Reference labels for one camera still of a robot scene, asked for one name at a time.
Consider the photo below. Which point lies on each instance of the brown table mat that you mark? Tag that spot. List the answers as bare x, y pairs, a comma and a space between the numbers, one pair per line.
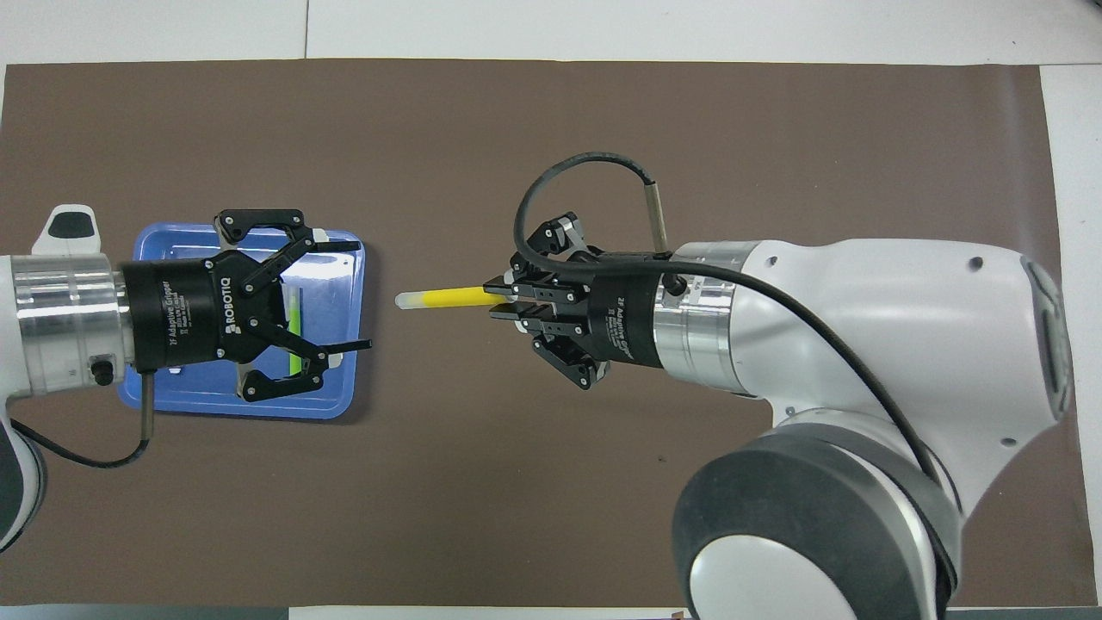
516, 474

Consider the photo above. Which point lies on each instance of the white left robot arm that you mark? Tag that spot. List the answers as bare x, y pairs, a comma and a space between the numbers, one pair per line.
52, 319

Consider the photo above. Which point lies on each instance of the green pen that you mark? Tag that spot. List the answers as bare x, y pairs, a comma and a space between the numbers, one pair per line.
295, 319

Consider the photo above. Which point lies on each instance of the blue plastic tray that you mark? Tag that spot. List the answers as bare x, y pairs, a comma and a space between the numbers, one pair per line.
336, 301

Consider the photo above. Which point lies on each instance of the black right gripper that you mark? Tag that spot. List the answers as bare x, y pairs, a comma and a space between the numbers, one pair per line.
633, 310

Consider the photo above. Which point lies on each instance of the yellow pen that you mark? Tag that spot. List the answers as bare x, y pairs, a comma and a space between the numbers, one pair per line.
456, 297

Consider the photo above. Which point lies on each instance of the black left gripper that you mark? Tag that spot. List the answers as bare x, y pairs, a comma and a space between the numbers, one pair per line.
172, 310

